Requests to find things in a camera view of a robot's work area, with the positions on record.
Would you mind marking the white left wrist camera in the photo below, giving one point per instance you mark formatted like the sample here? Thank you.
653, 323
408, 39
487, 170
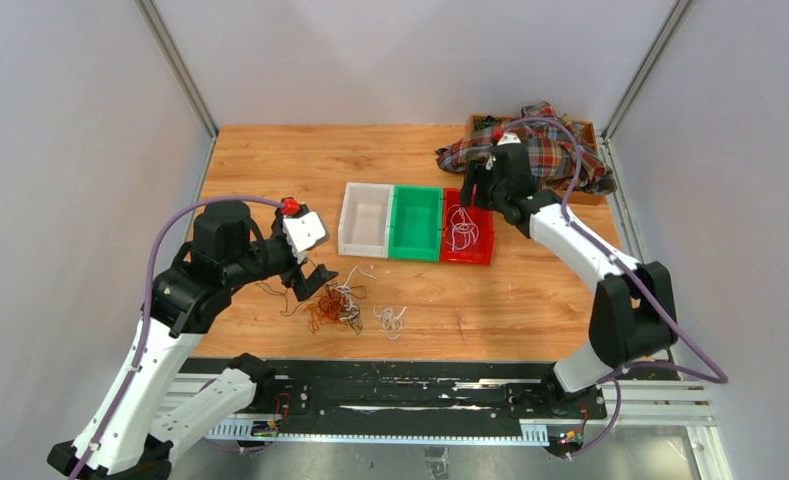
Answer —
305, 232

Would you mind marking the wooden tray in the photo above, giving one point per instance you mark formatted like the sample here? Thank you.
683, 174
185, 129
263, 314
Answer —
521, 181

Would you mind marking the red plastic bin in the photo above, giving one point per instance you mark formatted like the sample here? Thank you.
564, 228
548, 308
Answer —
468, 233

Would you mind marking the plaid flannel shirt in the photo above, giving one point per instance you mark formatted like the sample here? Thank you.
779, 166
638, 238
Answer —
559, 149

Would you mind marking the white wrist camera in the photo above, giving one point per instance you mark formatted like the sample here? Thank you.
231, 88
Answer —
507, 138
305, 232

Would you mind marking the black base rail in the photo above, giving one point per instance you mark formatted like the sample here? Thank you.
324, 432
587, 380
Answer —
429, 403

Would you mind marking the white plastic bin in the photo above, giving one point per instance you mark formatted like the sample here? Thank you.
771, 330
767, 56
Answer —
364, 222

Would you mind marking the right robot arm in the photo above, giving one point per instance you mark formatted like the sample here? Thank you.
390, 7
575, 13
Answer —
630, 297

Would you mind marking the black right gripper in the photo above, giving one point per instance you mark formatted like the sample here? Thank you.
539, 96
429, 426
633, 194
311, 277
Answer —
476, 173

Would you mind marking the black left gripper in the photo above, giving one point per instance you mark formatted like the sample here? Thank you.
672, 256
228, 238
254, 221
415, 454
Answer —
305, 287

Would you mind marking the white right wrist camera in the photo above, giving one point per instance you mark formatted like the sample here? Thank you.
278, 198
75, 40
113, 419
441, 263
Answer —
507, 138

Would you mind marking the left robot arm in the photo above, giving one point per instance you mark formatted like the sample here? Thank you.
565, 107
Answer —
128, 437

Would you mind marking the green plastic bin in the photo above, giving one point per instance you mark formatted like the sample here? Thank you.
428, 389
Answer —
416, 223

